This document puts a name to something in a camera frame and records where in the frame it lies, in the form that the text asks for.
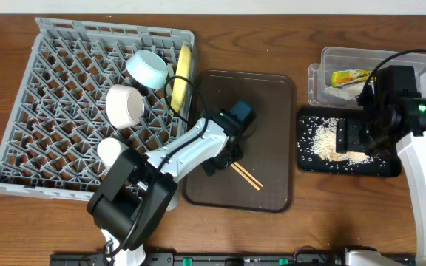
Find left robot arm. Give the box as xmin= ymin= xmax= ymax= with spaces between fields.
xmin=80 ymin=100 xmax=256 ymax=265

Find rice food waste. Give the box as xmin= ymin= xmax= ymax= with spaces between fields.
xmin=297 ymin=115 xmax=390 ymax=175

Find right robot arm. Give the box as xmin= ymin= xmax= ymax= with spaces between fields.
xmin=336 ymin=66 xmax=426 ymax=265

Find green orange snack wrapper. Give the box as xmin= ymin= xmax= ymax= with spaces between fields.
xmin=331 ymin=69 xmax=371 ymax=88

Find white napkin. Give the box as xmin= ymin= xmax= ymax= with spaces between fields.
xmin=324 ymin=87 xmax=362 ymax=106

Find clear plastic waste bin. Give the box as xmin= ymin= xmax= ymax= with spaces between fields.
xmin=308 ymin=47 xmax=426 ymax=109

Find light blue bowl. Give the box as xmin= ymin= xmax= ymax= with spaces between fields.
xmin=126 ymin=50 xmax=168 ymax=89

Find yellow round plate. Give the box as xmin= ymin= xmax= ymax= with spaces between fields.
xmin=171 ymin=45 xmax=192 ymax=112

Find white plastic cup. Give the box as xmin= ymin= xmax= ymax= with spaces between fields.
xmin=97 ymin=137 xmax=128 ymax=168

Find wooden chopstick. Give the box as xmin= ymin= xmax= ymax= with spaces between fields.
xmin=234 ymin=161 xmax=264 ymax=188
xmin=230 ymin=163 xmax=261 ymax=191

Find dark brown serving tray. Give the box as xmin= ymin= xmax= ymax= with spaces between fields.
xmin=182 ymin=70 xmax=296 ymax=213

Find black waste tray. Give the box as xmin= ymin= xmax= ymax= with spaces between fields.
xmin=296 ymin=106 xmax=402 ymax=177

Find grey plastic dish rack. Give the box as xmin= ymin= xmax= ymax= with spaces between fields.
xmin=0 ymin=18 xmax=195 ymax=201

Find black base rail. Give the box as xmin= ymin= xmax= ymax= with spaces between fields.
xmin=49 ymin=251 xmax=417 ymax=266

